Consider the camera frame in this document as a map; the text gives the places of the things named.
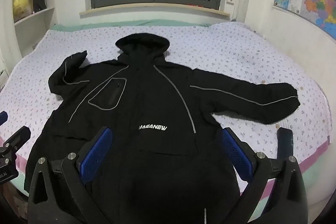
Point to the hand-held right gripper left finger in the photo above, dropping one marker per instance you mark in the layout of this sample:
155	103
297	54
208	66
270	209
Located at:
97	153

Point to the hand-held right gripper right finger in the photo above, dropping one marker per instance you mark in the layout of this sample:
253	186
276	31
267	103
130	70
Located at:
236	155

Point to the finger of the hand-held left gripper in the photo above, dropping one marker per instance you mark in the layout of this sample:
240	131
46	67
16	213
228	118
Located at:
3	117
18	138

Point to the black hooded jacket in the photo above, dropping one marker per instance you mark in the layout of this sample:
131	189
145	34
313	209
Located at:
157	98

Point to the dark rectangular object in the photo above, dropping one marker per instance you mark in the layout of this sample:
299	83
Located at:
285	142

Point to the pink striped bed sheet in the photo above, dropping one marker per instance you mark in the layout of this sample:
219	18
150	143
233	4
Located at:
312	161

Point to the white bookshelf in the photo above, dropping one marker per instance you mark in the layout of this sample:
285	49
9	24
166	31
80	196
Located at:
34	22

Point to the floral quilted blanket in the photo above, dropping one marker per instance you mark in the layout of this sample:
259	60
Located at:
223	56

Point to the yellow plush toy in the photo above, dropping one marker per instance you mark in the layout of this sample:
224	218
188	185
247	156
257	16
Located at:
21	6

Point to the green bed sheet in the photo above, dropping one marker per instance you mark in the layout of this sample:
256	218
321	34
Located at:
131	23

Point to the wooden window sill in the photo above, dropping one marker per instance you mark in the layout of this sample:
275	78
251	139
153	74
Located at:
157	11

